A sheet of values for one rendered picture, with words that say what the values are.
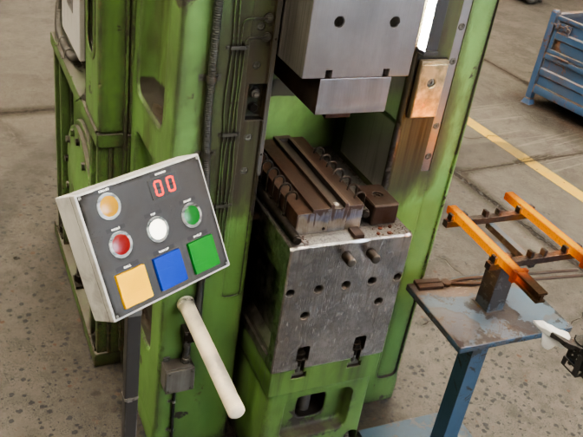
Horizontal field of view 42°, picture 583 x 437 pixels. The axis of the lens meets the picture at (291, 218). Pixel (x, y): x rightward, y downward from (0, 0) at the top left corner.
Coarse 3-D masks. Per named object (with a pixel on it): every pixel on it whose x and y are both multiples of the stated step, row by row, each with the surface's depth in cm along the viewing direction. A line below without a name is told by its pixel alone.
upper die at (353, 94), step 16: (288, 80) 199; (304, 80) 191; (320, 80) 183; (336, 80) 184; (352, 80) 186; (368, 80) 188; (384, 80) 190; (304, 96) 192; (320, 96) 185; (336, 96) 187; (352, 96) 189; (368, 96) 191; (384, 96) 193; (320, 112) 188; (336, 112) 189; (352, 112) 191
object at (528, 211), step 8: (512, 192) 231; (512, 200) 228; (520, 200) 227; (528, 208) 224; (528, 216) 222; (536, 216) 220; (536, 224) 220; (544, 224) 217; (552, 224) 217; (552, 232) 214; (560, 232) 214; (560, 240) 212; (568, 240) 211; (576, 248) 208; (576, 256) 207
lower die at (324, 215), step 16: (272, 144) 234; (304, 144) 237; (272, 160) 226; (288, 160) 226; (320, 160) 229; (272, 176) 219; (288, 176) 218; (304, 176) 219; (336, 176) 221; (304, 192) 211; (320, 192) 211; (352, 192) 214; (288, 208) 208; (304, 208) 206; (320, 208) 205; (352, 208) 209; (304, 224) 205; (320, 224) 207; (336, 224) 210; (352, 224) 212
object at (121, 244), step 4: (116, 236) 160; (120, 236) 161; (124, 236) 161; (116, 240) 160; (120, 240) 160; (124, 240) 161; (128, 240) 162; (112, 244) 159; (116, 244) 160; (120, 244) 160; (124, 244) 161; (128, 244) 162; (116, 248) 160; (120, 248) 160; (124, 248) 161; (128, 248) 162; (116, 252) 160; (120, 252) 160; (124, 252) 161
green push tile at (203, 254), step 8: (200, 240) 175; (208, 240) 177; (192, 248) 173; (200, 248) 175; (208, 248) 177; (192, 256) 173; (200, 256) 175; (208, 256) 177; (216, 256) 178; (192, 264) 174; (200, 264) 175; (208, 264) 176; (216, 264) 178; (200, 272) 175
